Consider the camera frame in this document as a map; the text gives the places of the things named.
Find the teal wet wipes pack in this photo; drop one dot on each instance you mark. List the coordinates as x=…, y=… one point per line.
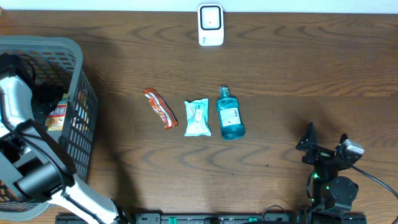
x=197, y=118

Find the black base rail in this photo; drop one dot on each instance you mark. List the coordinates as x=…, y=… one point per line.
x=155, y=218

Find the orange snack bar wrapper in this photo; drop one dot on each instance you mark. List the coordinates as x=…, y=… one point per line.
x=161, y=108

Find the yellow tissue pack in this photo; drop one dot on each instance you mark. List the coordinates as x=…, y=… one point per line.
x=56, y=118

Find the white barcode scanner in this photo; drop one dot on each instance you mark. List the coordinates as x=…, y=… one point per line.
x=210, y=25

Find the grey plastic shopping basket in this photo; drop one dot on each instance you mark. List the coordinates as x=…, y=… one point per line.
x=57, y=63

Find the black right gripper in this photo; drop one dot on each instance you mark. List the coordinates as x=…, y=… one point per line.
x=320, y=154

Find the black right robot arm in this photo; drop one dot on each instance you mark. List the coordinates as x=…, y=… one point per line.
x=331, y=193

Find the blue mouthwash bottle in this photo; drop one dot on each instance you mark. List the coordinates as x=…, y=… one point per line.
x=227, y=107

